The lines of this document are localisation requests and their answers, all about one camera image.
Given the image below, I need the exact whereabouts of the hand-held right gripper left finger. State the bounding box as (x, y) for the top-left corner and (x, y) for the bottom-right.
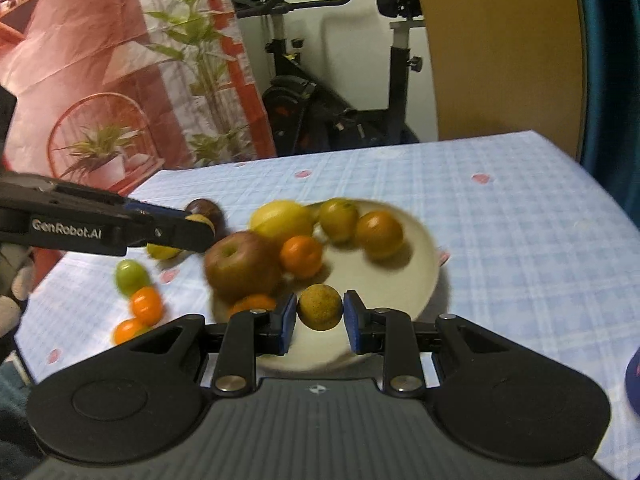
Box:
(127, 293), (298, 396)

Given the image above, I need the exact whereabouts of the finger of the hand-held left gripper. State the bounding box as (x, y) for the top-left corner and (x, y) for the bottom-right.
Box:
(122, 199), (187, 221)
(125, 212), (216, 254)

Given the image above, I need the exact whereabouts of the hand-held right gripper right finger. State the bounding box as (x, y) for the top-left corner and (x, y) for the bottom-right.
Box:
(343, 290), (511, 395)

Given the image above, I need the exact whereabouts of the small yellow lemon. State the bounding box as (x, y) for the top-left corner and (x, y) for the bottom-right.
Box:
(146, 214), (217, 261)

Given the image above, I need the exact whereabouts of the small yellow speckled citrus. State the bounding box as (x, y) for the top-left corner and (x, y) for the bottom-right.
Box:
(297, 284), (345, 332)

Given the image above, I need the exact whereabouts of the dark purple mangosteen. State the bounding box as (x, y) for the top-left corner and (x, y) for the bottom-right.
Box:
(185, 198), (225, 231)

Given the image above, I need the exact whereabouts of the small orange tangerine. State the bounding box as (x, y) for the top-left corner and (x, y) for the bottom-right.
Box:
(279, 235), (324, 280)
(113, 318), (154, 346)
(227, 293), (277, 318)
(130, 287), (164, 326)

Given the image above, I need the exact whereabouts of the round green fruit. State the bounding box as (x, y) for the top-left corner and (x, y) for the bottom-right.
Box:
(115, 259), (152, 297)

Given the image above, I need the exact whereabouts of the cream round plate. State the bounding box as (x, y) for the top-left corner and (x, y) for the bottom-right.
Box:
(212, 199), (444, 374)

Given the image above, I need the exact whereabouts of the green pear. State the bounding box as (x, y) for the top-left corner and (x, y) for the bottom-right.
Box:
(203, 231), (282, 305)

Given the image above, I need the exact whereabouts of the dark orange round orange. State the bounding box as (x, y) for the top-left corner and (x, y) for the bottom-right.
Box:
(355, 210), (404, 260)

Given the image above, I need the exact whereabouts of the large yellow lemon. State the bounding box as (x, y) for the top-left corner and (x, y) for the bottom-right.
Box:
(249, 200), (317, 242)

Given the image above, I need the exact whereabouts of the large yellow-orange speckled orange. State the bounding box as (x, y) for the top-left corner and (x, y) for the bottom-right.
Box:
(319, 198), (360, 244)

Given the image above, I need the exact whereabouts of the grey and white cloth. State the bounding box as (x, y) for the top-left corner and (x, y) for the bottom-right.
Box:
(0, 242), (36, 330)

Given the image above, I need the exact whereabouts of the black exercise bike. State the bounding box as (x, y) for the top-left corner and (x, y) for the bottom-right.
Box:
(234, 0), (427, 157)

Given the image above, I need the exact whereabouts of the dark teal cloth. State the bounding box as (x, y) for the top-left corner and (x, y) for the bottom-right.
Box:
(0, 347), (49, 476)

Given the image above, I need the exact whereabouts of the navy pink paper cup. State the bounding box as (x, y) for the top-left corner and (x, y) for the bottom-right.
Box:
(624, 347), (640, 417)

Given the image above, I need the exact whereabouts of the light wooden board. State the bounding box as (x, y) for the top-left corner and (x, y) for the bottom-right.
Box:
(411, 0), (587, 162)

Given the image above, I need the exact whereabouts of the dark blue curtain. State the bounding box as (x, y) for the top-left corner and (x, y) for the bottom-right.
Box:
(570, 0), (640, 222)

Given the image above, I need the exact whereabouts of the red plant printed wall cloth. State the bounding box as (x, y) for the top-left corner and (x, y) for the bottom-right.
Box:
(0, 0), (277, 202)

